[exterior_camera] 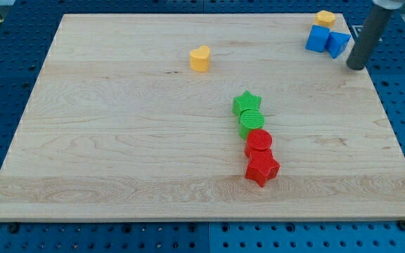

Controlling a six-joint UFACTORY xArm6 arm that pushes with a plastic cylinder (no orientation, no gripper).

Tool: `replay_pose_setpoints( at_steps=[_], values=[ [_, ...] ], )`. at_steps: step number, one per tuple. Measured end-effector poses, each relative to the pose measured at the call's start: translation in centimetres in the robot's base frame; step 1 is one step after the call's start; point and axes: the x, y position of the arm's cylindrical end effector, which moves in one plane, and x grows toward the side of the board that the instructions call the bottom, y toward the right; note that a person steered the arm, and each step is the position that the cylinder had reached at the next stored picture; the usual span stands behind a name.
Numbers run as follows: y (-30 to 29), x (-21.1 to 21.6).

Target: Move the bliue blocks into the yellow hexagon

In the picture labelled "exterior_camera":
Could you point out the green star block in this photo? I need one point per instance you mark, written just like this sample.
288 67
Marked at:
246 101

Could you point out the light wooden board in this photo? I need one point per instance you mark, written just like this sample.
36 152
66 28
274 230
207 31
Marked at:
119 128

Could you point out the blue cube block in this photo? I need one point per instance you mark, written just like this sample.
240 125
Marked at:
317 39

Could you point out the yellow heart block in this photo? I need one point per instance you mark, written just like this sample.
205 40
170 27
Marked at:
200 59

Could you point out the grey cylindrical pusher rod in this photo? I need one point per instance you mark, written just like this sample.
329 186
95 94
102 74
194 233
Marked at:
372 30

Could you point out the red cylinder block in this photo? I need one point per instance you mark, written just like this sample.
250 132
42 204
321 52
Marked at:
259 140

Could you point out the blue triangular block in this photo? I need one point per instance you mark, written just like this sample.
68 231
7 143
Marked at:
337 43

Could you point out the red star block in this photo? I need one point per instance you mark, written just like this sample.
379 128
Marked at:
262 166

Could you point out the green cylinder block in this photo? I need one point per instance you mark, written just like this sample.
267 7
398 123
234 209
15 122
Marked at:
249 120

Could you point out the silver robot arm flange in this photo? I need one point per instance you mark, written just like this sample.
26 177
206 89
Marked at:
389 4

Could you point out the yellow hexagon block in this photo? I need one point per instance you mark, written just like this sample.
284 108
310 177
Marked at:
325 19

